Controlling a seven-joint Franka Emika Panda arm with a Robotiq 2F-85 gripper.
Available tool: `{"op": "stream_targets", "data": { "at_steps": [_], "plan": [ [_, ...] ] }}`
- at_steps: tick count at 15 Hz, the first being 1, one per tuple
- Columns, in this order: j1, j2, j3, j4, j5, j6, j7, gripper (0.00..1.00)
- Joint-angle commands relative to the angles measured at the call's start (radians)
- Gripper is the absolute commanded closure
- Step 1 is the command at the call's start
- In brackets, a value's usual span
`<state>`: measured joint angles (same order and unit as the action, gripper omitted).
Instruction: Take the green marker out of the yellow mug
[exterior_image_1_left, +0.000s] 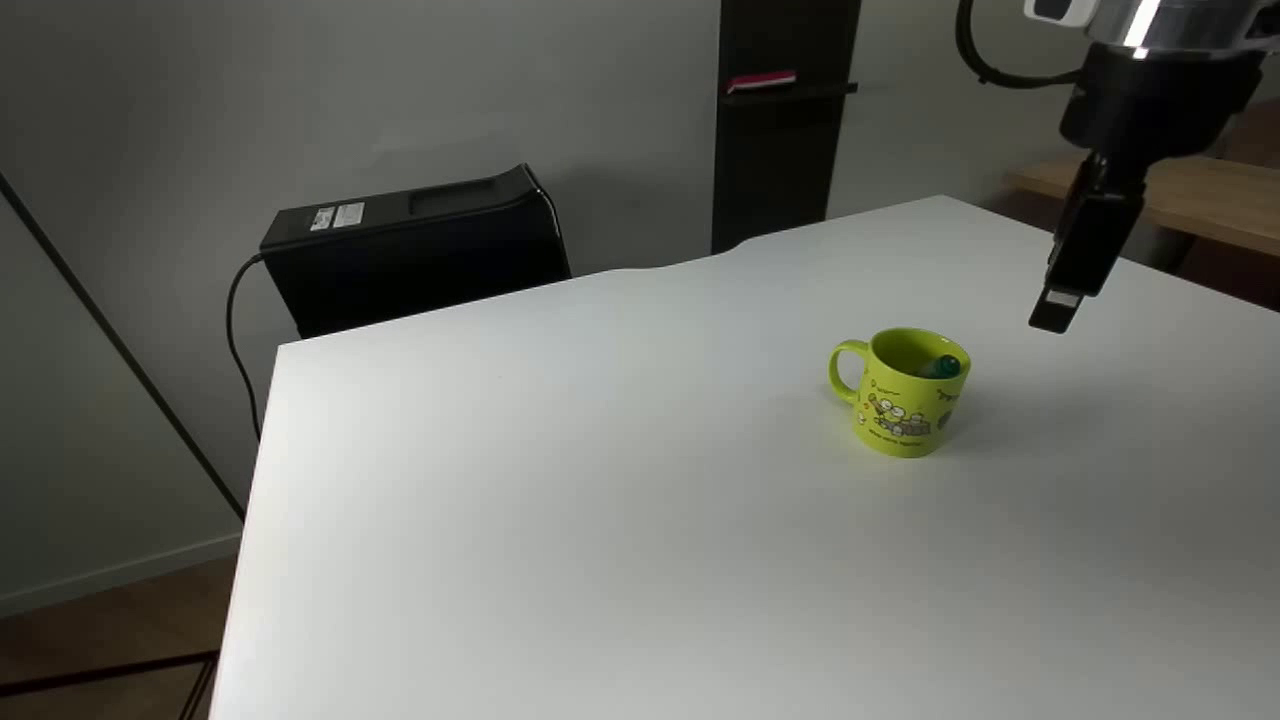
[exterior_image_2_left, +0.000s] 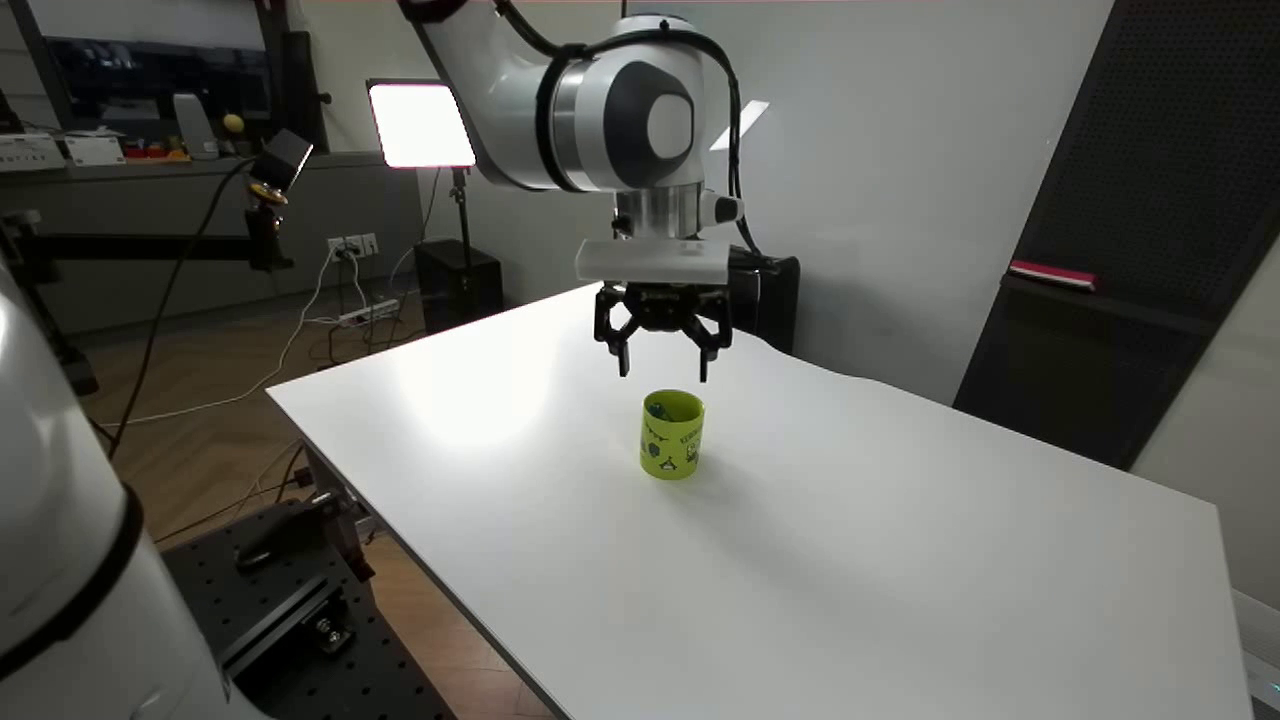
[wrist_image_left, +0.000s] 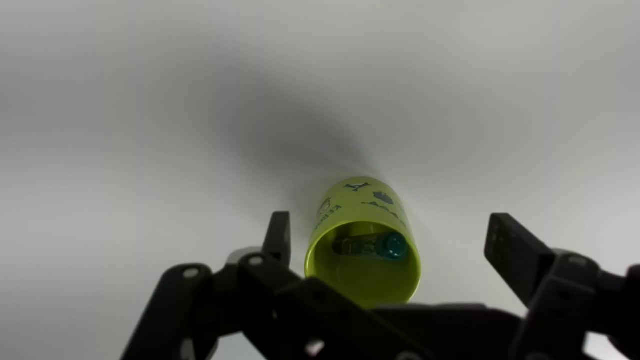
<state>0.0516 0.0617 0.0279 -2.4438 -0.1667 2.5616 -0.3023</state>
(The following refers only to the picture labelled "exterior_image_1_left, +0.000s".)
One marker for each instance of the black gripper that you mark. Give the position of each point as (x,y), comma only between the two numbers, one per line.
(1162,102)

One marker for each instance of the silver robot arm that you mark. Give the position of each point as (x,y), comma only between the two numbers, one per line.
(1174,23)

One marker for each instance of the yellow-green printed mug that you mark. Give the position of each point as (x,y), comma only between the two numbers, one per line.
(905,405)

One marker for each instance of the black pillar with red label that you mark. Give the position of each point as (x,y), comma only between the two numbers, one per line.
(780,146)

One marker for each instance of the black electronics box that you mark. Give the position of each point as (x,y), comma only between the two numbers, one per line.
(414,261)

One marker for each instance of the thin black tripod leg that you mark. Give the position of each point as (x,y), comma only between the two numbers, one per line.
(122,352)

